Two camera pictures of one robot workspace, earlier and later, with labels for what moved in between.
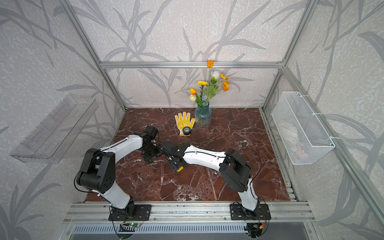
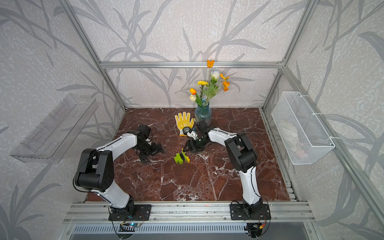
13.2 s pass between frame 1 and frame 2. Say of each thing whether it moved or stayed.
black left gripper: stayed
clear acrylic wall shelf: stayed
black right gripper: moved
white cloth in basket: stayed
